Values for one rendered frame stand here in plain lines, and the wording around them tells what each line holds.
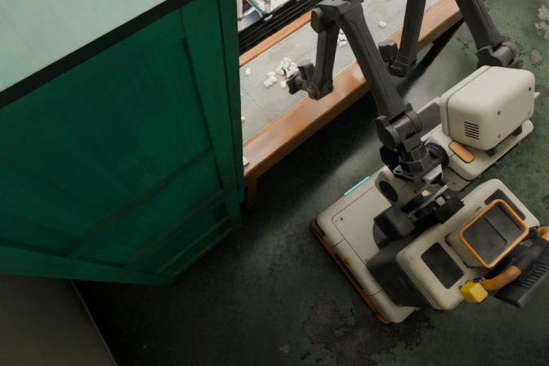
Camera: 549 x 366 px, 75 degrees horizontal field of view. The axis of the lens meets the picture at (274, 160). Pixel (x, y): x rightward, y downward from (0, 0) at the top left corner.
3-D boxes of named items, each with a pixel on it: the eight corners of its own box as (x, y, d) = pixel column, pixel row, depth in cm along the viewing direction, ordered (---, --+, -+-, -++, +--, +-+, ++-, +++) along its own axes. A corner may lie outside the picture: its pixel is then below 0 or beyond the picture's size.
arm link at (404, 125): (408, 157, 98) (423, 147, 99) (397, 125, 94) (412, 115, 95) (387, 150, 106) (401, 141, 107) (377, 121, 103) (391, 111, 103)
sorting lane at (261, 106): (482, -31, 197) (484, -34, 195) (220, 162, 148) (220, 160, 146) (441, -63, 204) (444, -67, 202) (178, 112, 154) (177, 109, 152)
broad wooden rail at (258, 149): (483, 2, 208) (505, -25, 190) (239, 193, 158) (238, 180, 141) (467, -12, 210) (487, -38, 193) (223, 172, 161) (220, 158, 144)
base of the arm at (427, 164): (414, 184, 98) (444, 160, 101) (406, 159, 95) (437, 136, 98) (392, 176, 105) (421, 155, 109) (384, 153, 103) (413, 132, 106)
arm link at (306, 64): (314, 100, 132) (333, 90, 133) (305, 73, 125) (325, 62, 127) (299, 92, 142) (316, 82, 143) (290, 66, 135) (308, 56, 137)
